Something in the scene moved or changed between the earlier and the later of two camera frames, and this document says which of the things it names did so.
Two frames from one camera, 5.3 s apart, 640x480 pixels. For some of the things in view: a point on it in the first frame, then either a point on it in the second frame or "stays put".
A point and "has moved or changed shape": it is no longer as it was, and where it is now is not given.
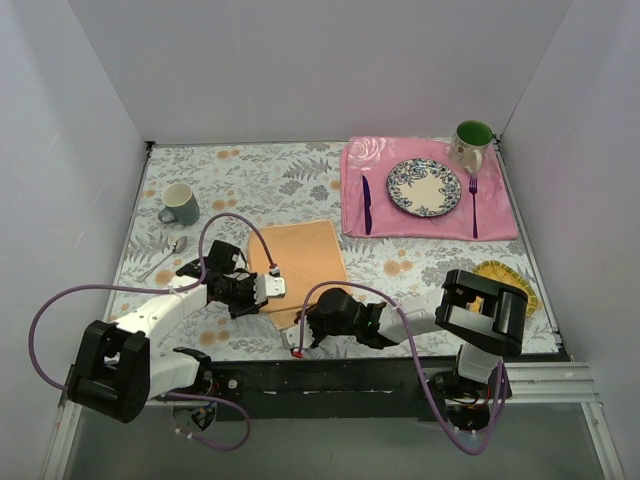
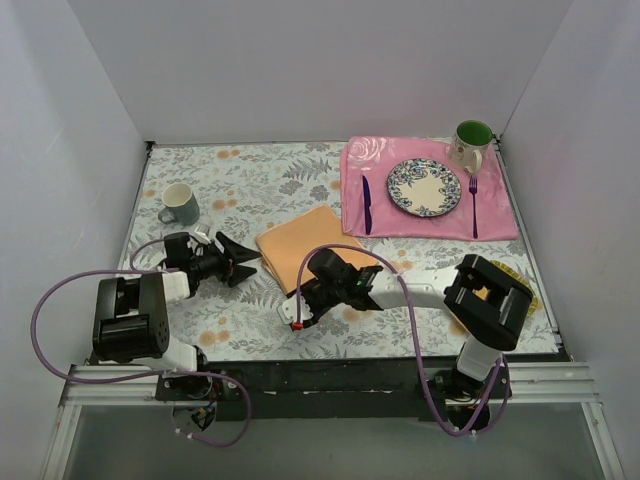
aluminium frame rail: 551,383 stays put
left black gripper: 245,298 → 224,261
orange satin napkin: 308,255 has moved or changed shape
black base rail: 356,388 stays put
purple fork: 473,187 stays put
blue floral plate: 423,187 stays put
